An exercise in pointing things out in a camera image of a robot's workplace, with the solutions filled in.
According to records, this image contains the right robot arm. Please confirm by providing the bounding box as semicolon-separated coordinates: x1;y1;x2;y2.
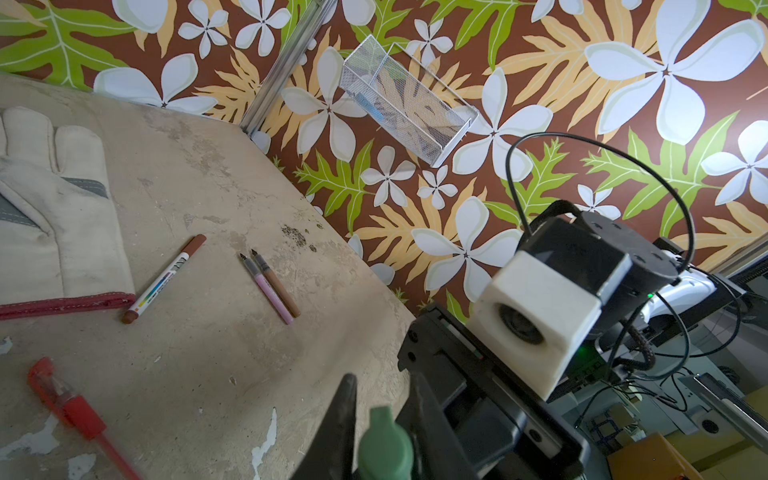
397;202;713;479

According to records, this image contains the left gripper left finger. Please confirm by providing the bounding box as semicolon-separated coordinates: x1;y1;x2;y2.
291;373;357;480

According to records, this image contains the red gel pen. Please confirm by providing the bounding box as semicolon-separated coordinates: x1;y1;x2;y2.
27;357;143;480

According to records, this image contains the pink fountain pen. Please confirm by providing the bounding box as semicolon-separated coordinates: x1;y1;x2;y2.
239;253;293;325

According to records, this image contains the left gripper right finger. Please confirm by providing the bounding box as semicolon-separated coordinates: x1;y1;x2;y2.
396;373;478;479

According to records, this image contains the white mesh basket right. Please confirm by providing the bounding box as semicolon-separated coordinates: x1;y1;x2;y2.
340;35;479;168

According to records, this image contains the brown capped white marker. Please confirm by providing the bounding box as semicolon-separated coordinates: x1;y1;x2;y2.
121;234;207;324

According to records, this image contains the dark green pen cap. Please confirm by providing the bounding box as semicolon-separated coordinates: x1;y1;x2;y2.
357;406;414;480

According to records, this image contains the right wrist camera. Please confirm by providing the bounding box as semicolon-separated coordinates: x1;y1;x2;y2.
467;218;632;400

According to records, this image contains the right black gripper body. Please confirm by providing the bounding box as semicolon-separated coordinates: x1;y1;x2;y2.
398;304;590;479

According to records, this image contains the beige work glove far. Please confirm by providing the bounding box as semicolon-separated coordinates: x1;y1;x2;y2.
1;107;136;320

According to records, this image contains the brown fountain pen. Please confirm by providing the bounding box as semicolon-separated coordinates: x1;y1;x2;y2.
250;249;301;318

